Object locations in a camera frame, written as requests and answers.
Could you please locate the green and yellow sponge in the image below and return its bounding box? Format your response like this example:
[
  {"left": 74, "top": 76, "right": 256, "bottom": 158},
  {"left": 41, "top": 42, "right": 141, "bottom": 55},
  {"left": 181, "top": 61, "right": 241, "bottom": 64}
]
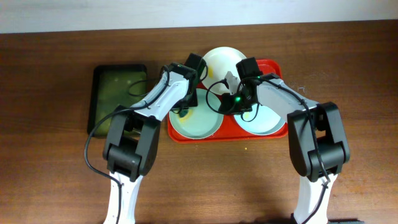
[{"left": 177, "top": 109, "right": 193, "bottom": 123}]

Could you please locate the light green plate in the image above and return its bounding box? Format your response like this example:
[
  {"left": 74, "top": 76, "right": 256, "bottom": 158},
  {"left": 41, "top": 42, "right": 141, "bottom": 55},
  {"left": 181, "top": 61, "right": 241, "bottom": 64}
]
[{"left": 169, "top": 88, "right": 224, "bottom": 139}]

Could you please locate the white plate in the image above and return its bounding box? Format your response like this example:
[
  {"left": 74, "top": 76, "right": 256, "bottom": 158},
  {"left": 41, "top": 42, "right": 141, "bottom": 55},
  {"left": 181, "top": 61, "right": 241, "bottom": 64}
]
[{"left": 201, "top": 47, "right": 246, "bottom": 95}]

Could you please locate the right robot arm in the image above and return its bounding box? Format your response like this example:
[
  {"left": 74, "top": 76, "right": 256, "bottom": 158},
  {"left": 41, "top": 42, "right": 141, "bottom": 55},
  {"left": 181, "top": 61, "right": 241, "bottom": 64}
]
[{"left": 218, "top": 57, "right": 350, "bottom": 224}]

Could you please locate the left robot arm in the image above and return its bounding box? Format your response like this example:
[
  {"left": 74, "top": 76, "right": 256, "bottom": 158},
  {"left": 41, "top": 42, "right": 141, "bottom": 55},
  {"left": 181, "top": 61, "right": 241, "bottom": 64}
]
[{"left": 103, "top": 53, "right": 206, "bottom": 223}]

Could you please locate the red plastic tray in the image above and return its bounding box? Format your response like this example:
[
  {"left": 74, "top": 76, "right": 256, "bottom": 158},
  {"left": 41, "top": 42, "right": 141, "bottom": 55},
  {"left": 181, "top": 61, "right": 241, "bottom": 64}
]
[{"left": 166, "top": 58, "right": 289, "bottom": 144}]

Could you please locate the black tray with green water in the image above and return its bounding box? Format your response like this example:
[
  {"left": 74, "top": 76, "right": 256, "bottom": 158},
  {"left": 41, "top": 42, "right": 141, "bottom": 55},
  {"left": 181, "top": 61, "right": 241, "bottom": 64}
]
[{"left": 86, "top": 64, "right": 147, "bottom": 133}]

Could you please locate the light blue plate right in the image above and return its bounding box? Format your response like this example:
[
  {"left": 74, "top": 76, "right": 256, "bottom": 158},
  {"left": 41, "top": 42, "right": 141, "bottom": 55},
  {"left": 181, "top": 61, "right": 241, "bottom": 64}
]
[{"left": 233, "top": 104, "right": 285, "bottom": 136}]

